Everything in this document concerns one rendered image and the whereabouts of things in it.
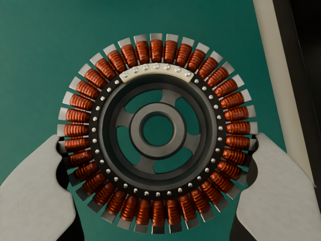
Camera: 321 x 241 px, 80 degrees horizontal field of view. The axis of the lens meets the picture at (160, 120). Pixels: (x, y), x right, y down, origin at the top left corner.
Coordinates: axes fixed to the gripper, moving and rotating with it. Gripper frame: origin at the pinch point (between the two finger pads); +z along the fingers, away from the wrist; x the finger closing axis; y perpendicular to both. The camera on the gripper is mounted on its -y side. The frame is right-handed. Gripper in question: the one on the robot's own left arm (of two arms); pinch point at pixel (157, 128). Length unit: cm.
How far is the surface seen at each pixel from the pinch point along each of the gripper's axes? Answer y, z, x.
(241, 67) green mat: -1.9, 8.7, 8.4
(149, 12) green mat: -6.8, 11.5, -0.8
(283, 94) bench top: 0.7, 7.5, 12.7
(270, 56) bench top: -2.8, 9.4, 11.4
